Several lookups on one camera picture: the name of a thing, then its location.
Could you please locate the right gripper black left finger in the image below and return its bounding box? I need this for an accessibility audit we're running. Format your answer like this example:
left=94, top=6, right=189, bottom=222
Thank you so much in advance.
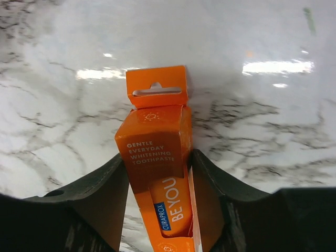
left=1, top=155, right=129, bottom=251

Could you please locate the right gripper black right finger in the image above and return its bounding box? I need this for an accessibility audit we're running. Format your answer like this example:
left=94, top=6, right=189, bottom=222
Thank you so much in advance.
left=191, top=149, right=335, bottom=251

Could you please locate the orange toothpaste box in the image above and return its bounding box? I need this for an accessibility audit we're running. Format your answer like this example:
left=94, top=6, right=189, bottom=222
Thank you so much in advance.
left=114, top=66, right=197, bottom=251

